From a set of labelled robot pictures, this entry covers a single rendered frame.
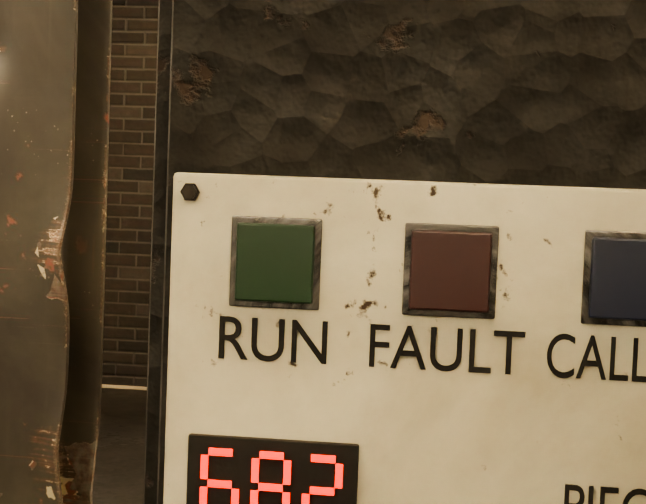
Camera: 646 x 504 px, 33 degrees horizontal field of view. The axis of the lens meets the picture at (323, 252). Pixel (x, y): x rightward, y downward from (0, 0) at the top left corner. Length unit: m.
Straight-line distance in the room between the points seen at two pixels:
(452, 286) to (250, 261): 0.09
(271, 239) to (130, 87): 6.28
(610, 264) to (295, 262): 0.14
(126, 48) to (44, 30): 3.69
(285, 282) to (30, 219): 2.64
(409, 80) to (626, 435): 0.19
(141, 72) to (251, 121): 6.24
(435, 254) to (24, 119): 2.68
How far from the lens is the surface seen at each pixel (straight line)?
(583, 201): 0.50
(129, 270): 6.76
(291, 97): 0.52
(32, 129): 3.12
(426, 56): 0.52
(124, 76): 6.79
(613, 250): 0.50
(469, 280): 0.49
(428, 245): 0.49
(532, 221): 0.50
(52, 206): 3.09
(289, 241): 0.50
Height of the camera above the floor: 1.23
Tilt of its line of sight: 3 degrees down
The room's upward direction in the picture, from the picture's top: 2 degrees clockwise
